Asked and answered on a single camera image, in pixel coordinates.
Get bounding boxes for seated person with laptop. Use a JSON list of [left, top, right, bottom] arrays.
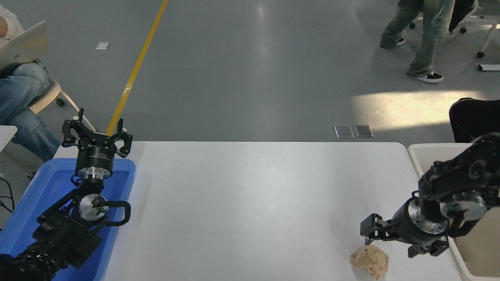
[[0, 5, 61, 162]]

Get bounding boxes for large pale plastic bin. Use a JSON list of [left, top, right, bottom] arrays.
[[407, 142, 500, 281]]

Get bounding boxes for walking person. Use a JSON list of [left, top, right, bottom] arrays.
[[380, 0, 456, 84]]

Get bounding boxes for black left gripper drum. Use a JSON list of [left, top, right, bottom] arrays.
[[75, 132, 118, 171]]

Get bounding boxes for blue plastic tray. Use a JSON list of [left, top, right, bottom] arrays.
[[0, 158, 136, 281]]

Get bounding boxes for small white side table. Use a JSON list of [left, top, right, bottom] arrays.
[[0, 126, 18, 153]]

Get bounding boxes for white wheeled office chair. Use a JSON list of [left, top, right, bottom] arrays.
[[409, 0, 500, 59]]

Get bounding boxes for silver laptop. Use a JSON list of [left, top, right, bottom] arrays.
[[0, 20, 49, 71]]

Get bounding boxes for black coat with fur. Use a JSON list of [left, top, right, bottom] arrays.
[[448, 0, 479, 34]]

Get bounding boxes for tan paper ball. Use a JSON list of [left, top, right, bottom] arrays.
[[350, 245, 389, 280]]

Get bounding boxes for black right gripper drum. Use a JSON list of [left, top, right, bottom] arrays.
[[388, 199, 435, 247]]

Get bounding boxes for beige chair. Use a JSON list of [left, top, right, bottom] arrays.
[[27, 76, 98, 133]]

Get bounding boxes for black floor cables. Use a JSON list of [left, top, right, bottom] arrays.
[[0, 178, 16, 231]]

